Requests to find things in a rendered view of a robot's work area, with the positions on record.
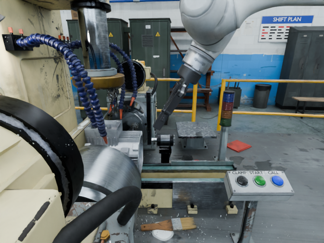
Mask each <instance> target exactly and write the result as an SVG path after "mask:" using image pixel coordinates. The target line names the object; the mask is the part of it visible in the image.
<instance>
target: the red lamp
mask: <svg viewBox="0 0 324 243"><path fill-rule="evenodd" d="M233 105H234V102H223V101H222V110H226V111H231V110H233Z"/></svg>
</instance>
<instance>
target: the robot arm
mask: <svg viewBox="0 0 324 243"><path fill-rule="evenodd" d="M278 6H324V0H180V2H179V9H180V14H181V21H182V24H183V26H184V28H185V30H186V31H187V33H188V34H189V35H190V36H191V37H192V39H193V41H192V43H191V45H190V47H189V49H188V50H187V52H186V54H185V57H184V58H183V59H182V61H183V62H184V65H183V64H182V65H181V67H180V68H179V70H178V72H177V74H178V75H179V76H180V77H181V80H180V81H179V82H178V81H177V83H176V84H175V87H174V89H173V90H172V92H171V94H170V96H169V98H168V100H167V101H166V103H165V105H164V108H163V109H161V112H160V114H159V116H158V117H157V119H156V121H155V123H154V124H153V127H154V128H156V129H157V130H159V131H160V130H161V128H162V127H163V125H164V123H165V122H166V120H167V119H168V117H169V115H171V114H172V113H173V111H174V110H175V108H176V107H177V105H178V104H179V102H180V101H181V99H182V98H183V97H184V96H185V95H186V92H187V90H188V85H189V83H192V84H194V85H196V84H197V83H198V81H199V79H200V78H201V74H203V75H205V74H206V73H207V71H208V69H209V68H210V66H211V65H212V64H213V62H214V60H215V59H216V58H217V57H218V56H219V55H220V54H221V53H222V52H223V50H224V49H225V48H226V46H227V44H228V43H229V41H230V40H231V38H232V37H233V35H234V33H235V31H236V30H237V29H239V28H240V27H241V25H242V23H243V22H244V20H245V19H246V18H248V17H249V16H251V15H252V14H254V13H257V12H259V11H262V10H265V9H268V8H272V7H278Z"/></svg>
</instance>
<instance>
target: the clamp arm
mask: <svg viewBox="0 0 324 243"><path fill-rule="evenodd" d="M145 98H146V104H147V127H146V131H147V139H148V145H151V144H152V142H153V140H152V139H153V138H152V129H151V91H146V95H145Z"/></svg>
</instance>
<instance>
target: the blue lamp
mask: <svg viewBox="0 0 324 243"><path fill-rule="evenodd" d="M234 97H235V93H234V94H226V93H223V99H222V101H223V102H234Z"/></svg>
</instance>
